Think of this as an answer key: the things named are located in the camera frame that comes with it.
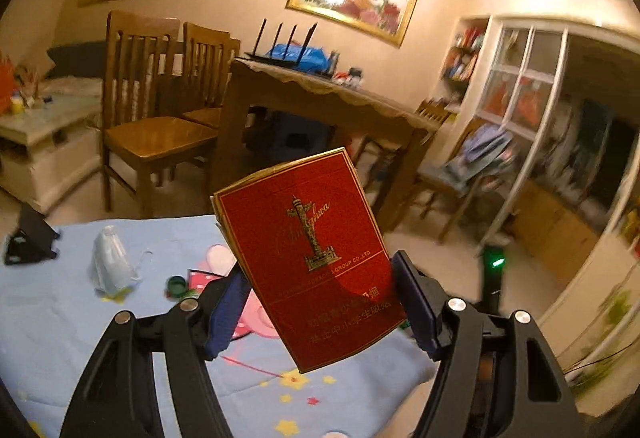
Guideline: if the blue cartoon tablecloth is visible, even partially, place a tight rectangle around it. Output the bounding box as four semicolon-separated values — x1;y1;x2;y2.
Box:
0;215;441;438

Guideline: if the red cigarette box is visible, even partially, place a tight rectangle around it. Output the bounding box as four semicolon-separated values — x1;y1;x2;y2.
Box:
211;147;408;374

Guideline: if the orange plastic bag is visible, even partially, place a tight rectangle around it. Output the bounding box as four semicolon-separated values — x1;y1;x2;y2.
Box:
0;52;17;115

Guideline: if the blue face mask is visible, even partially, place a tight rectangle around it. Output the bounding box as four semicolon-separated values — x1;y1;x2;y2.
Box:
91;225;153;297

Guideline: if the white framed glass partition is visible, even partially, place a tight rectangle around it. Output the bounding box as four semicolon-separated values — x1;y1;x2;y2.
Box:
475;17;640;269

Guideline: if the wall bookshelf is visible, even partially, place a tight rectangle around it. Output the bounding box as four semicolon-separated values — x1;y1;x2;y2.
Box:
440;16;492;115

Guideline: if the wooden slat-back chair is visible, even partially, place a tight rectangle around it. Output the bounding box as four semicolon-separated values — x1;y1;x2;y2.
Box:
181;22;242;129
102;10;221;219

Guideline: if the blue plastic stool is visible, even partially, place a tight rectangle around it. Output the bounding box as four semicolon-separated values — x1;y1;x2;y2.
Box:
276;113;332;155

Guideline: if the black phone stand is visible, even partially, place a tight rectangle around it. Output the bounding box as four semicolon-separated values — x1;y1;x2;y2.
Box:
4;203;62;266

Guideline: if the black router with antennas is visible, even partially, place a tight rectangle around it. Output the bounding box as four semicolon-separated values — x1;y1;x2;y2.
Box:
244;18;333;79

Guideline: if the dark sofa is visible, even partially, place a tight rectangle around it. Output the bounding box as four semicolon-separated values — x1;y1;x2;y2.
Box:
0;41;110;95

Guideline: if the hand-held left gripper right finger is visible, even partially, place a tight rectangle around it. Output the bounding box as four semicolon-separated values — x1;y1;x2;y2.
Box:
390;249;583;438

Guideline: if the blue plastic bag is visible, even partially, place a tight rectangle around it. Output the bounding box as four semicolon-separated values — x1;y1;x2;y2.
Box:
265;43;332;74

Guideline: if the pile of clothes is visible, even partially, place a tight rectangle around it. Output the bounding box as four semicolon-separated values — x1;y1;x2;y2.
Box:
444;123;517;186

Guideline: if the wooden dining table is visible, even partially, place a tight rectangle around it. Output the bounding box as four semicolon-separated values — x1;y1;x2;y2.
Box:
210;58;441;244

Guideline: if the white coffee table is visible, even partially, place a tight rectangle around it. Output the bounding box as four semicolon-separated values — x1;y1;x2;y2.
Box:
0;93;103;215

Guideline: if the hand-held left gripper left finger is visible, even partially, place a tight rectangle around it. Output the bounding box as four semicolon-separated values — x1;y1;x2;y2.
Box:
60;263;251;438

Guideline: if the green bottle cap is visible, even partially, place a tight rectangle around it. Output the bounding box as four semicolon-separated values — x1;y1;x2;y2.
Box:
165;275;190;300

